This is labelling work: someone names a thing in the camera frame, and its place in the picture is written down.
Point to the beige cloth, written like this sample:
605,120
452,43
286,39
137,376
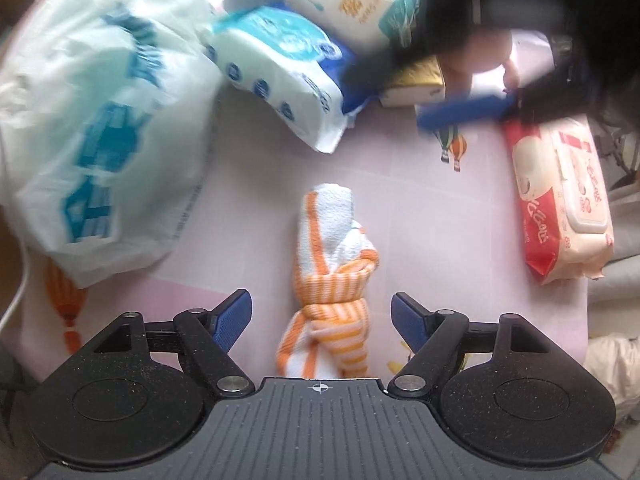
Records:
615,365

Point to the pink plush toy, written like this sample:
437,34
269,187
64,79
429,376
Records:
475,55

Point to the pink wet wipes pack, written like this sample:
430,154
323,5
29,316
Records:
555,200

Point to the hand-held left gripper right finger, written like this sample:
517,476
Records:
410,320

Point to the white yellow-print tissue pack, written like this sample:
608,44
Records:
350,5

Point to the blue and white tissue pack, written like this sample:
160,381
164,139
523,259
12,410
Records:
280,75

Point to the white printed plastic bag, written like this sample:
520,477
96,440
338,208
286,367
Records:
100,135

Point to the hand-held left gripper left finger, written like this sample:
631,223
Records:
232,317

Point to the orange striped towel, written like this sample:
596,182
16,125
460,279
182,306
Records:
330,285

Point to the grey cushion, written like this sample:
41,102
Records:
625,230

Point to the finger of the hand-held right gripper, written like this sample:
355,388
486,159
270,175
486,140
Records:
395,62
465,110

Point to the pink printed table cover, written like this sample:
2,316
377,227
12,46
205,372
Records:
425,235

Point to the gold tissue pack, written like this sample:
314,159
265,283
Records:
415,85

